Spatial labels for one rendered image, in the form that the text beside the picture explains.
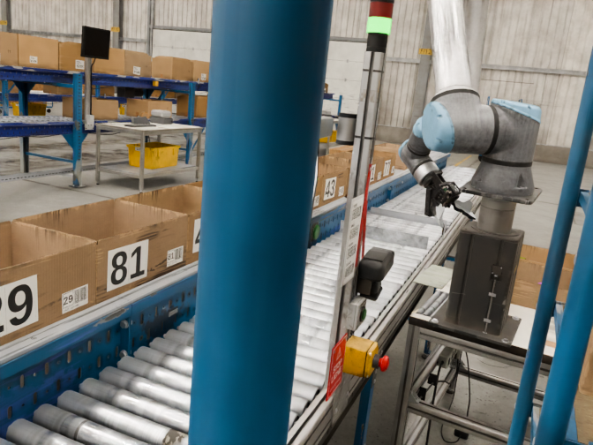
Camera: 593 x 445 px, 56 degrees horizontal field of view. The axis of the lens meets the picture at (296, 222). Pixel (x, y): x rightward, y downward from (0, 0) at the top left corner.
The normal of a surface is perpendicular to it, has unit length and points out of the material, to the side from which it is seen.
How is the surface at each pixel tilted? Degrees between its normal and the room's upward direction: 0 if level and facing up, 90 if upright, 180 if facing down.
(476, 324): 90
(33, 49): 89
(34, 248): 90
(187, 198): 90
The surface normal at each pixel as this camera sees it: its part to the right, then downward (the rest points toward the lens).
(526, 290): -0.45, 0.18
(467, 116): 0.13, -0.26
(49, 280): 0.91, 0.19
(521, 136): 0.11, 0.31
